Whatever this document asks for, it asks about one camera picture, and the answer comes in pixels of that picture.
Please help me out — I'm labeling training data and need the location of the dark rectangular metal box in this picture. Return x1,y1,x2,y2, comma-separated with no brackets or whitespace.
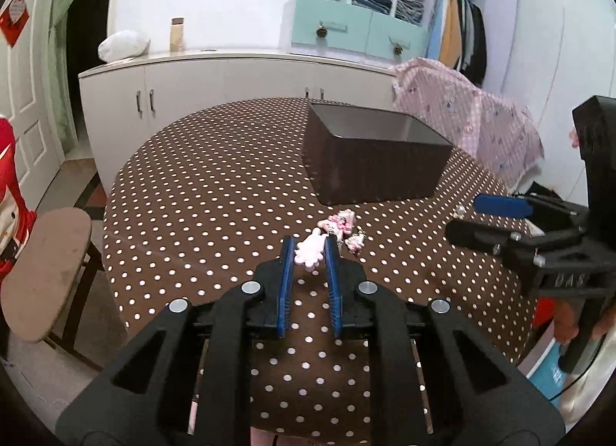
302,102,453,206

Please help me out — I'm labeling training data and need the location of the pink flower hair clip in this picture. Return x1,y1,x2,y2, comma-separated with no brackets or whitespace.
295,228,328,272

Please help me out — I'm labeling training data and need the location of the pink bow hair clip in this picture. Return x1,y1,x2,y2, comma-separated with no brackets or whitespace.
317,209,356,241

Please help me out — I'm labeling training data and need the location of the right hand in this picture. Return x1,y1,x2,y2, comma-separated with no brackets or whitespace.
550,298,616,343

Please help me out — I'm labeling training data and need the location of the pink patterned cloth cover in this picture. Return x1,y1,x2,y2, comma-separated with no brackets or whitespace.
393,58,544,190

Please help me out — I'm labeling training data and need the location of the hanging clothes row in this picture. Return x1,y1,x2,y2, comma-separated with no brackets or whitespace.
426,0,487,87

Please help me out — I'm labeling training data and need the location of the brown polka dot tablecloth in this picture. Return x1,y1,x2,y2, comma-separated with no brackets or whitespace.
102,97,534,445

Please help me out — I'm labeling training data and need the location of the teal drawer unit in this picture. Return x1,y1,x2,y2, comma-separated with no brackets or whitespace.
279,0,428,67

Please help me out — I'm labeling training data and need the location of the white low sideboard cabinet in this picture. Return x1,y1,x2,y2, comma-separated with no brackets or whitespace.
78,51,393,190

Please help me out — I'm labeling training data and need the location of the white panel door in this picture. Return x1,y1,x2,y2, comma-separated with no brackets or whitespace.
1,0,65,209

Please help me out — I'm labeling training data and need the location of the beige jar on cabinet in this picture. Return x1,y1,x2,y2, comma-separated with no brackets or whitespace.
169,17,184,53

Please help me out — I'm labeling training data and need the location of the white pillow bag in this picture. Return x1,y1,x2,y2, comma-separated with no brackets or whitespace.
98,30,151,63

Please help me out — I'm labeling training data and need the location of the red diamond door decoration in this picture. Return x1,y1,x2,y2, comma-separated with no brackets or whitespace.
0,0,29,47

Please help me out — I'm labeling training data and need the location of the green door curtain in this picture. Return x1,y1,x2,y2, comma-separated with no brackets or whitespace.
47,0,78,154

